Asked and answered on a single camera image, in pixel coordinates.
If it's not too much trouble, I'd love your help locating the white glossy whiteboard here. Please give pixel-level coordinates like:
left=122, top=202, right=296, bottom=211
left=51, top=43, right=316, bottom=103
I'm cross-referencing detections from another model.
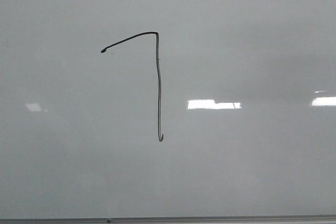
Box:
left=1, top=0, right=335, bottom=218

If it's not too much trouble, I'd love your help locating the grey aluminium whiteboard frame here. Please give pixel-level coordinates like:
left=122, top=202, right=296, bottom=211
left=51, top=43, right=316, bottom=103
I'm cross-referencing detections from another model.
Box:
left=1, top=214, right=335, bottom=223

